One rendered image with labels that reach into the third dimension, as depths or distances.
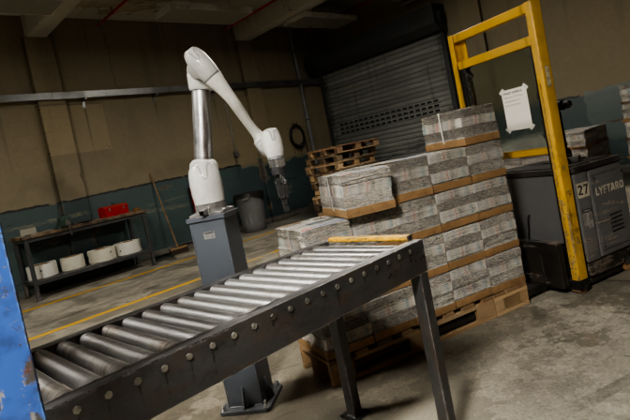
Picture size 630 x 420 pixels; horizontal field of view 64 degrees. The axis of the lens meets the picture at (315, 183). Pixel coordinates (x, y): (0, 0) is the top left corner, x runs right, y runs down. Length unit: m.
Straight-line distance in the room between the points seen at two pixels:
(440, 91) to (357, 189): 7.65
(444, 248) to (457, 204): 0.28
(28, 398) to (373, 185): 2.02
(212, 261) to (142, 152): 6.93
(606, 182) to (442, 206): 1.26
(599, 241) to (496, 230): 0.79
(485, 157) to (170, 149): 7.20
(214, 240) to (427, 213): 1.21
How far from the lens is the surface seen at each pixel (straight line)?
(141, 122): 9.50
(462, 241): 3.14
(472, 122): 3.23
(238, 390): 2.77
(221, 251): 2.55
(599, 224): 3.80
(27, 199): 8.73
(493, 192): 3.30
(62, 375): 1.43
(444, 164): 3.06
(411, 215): 2.90
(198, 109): 2.80
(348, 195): 2.61
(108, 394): 1.23
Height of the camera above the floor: 1.18
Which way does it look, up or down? 3 degrees down
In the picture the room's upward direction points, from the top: 11 degrees counter-clockwise
